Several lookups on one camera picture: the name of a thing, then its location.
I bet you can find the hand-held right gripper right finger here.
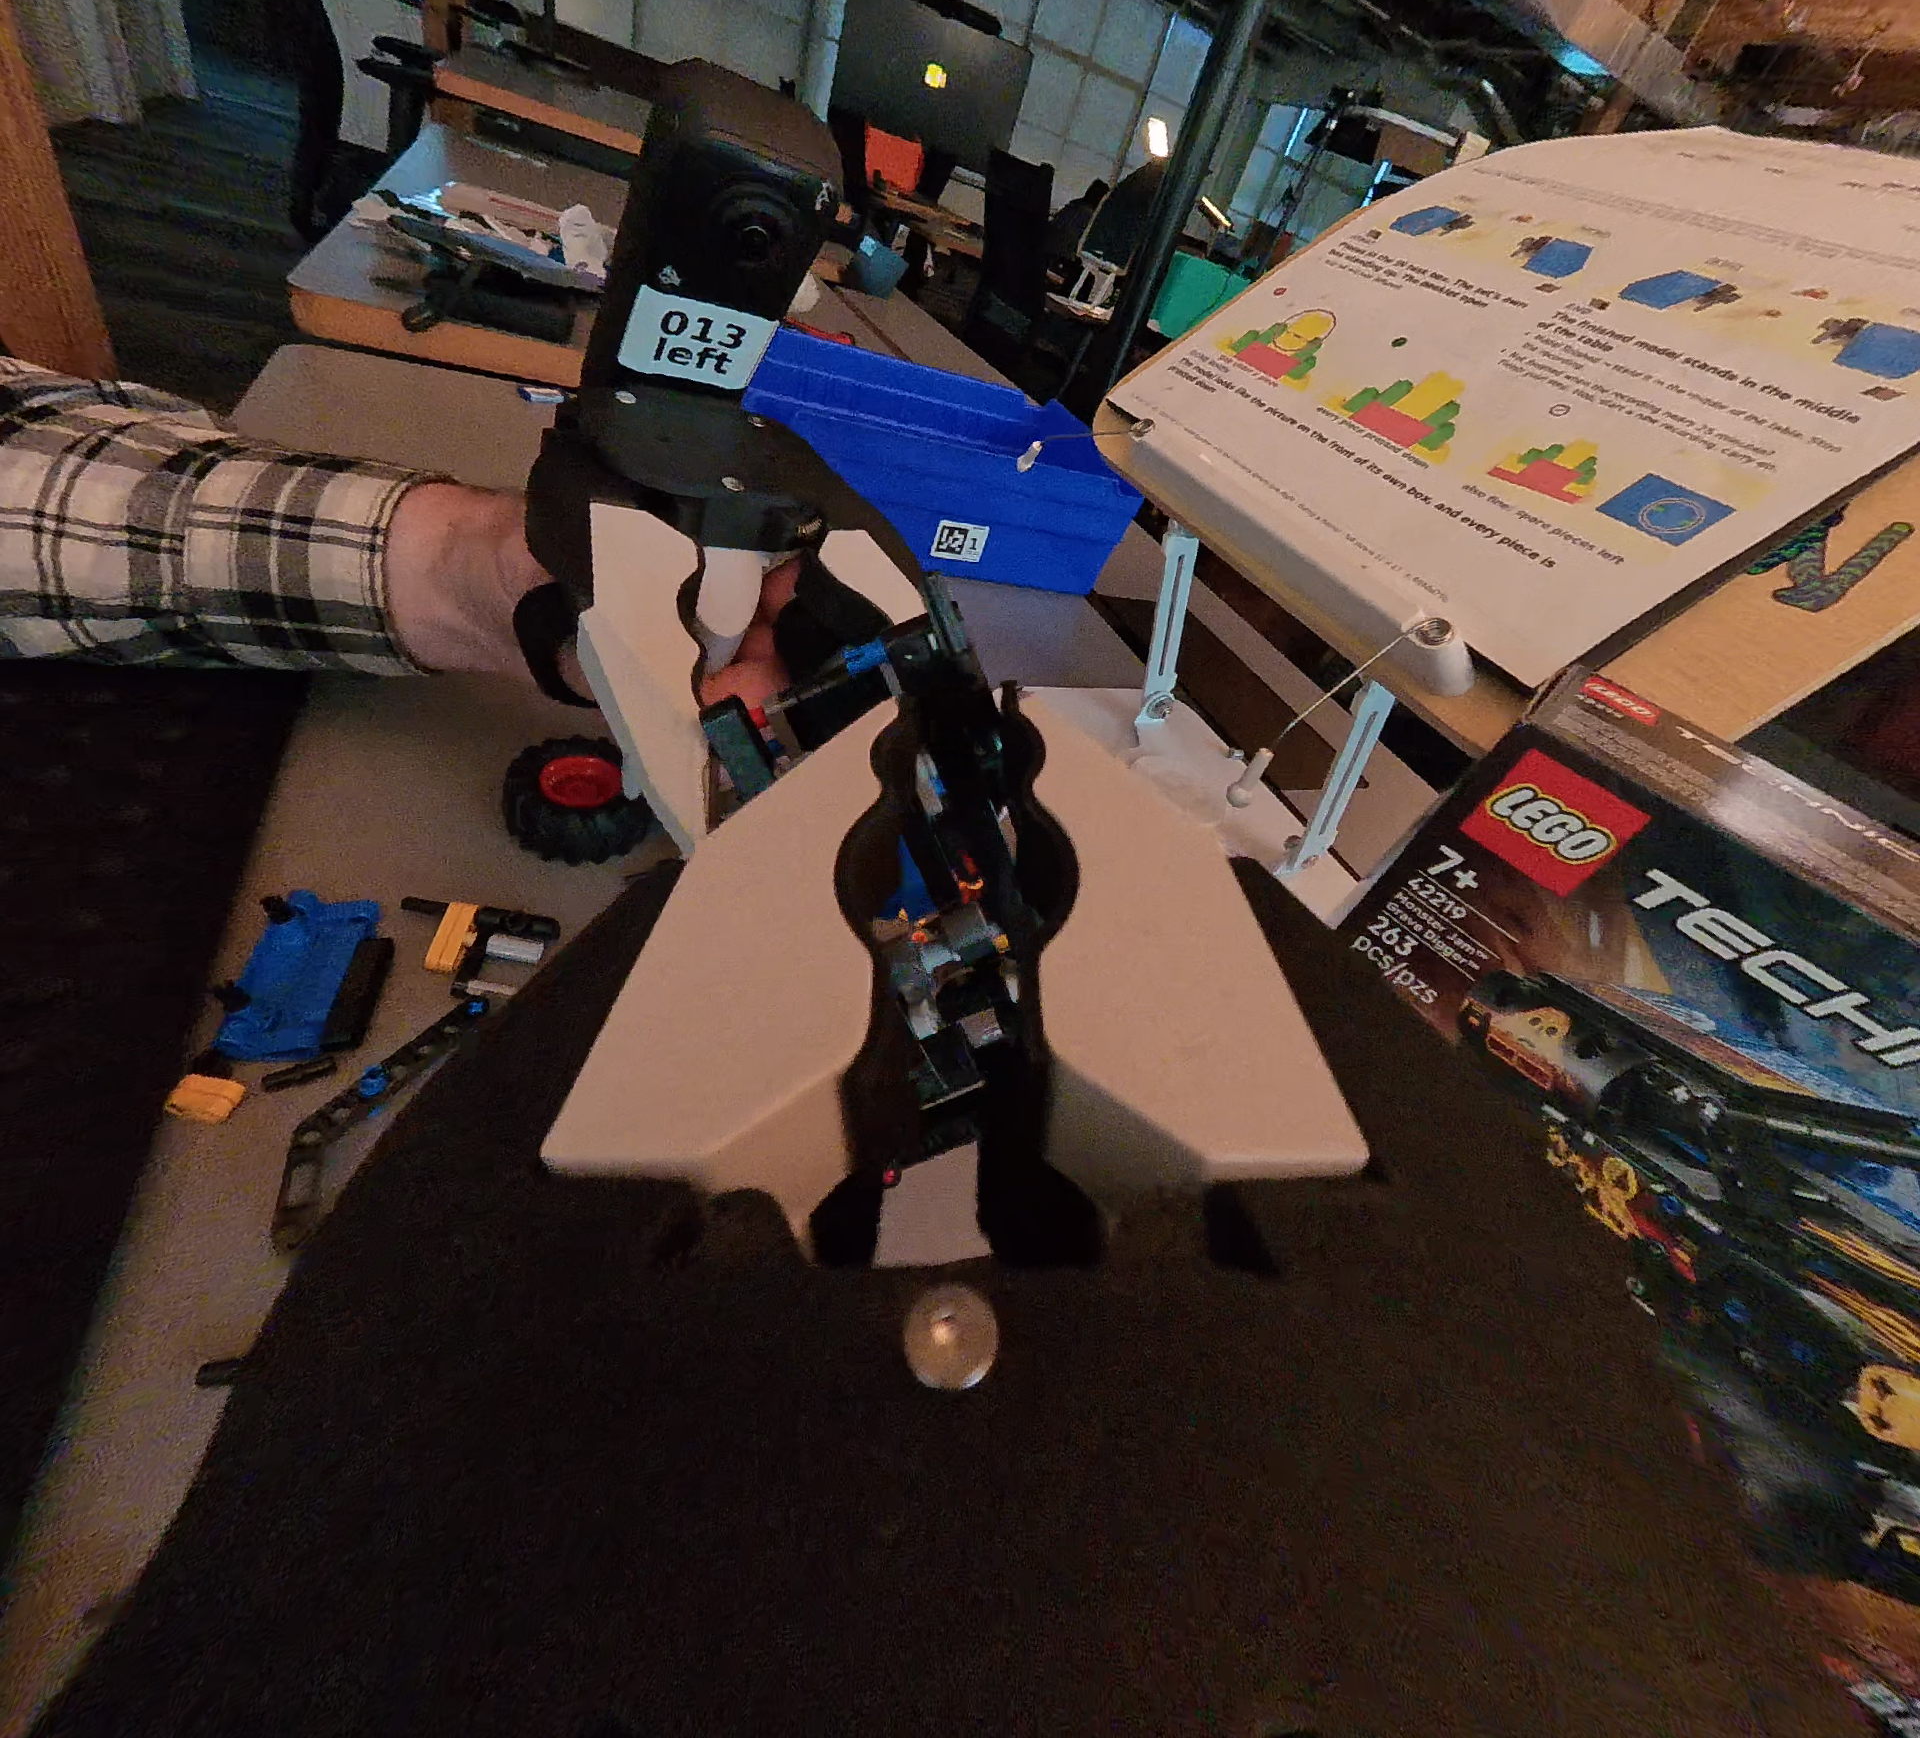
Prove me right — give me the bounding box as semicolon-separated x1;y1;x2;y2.
1006;688;1373;1254

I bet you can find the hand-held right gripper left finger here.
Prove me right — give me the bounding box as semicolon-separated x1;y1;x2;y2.
541;688;917;1254

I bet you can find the monster truck toy set box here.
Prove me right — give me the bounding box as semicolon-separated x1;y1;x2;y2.
1335;669;1920;1679

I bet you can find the light grey desk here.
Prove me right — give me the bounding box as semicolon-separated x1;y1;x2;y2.
0;344;1382;1738

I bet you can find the blue plastic storage bin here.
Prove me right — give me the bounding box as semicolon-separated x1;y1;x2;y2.
744;322;1141;607

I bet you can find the black studded mat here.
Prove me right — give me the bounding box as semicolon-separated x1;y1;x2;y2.
0;659;303;1499

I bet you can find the blue toy panel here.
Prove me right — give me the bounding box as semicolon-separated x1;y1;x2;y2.
211;892;387;1064

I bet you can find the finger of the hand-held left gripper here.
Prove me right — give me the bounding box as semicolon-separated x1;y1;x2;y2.
575;502;728;860

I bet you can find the wooden table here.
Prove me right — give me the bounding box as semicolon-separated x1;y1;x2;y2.
293;118;647;391

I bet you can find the black toy truck chassis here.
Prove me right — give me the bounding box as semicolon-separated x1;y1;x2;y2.
766;568;1052;1140

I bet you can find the black metal pole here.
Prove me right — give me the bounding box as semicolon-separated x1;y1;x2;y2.
1088;0;1343;391

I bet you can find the person's left forearm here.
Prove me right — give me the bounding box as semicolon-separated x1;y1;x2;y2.
0;352;483;675

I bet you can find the wooden cabinet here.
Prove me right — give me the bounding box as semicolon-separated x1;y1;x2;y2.
0;0;117;381

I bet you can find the yellow black toy assembly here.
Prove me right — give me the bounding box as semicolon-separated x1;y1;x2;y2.
406;899;563;988

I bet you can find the black angled toy beam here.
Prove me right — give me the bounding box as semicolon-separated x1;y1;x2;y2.
270;994;497;1254

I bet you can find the black toy wheel red rim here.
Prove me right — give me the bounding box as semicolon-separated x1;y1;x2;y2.
503;735;657;865

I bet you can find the printed instruction sheet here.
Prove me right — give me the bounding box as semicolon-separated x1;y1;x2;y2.
1096;127;1920;690

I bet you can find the teal chair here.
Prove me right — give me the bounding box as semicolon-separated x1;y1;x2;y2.
1156;254;1247;336

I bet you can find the black monitor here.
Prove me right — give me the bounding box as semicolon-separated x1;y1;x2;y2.
826;0;1037;210

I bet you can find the person's left hand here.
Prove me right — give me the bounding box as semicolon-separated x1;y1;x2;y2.
406;479;603;704

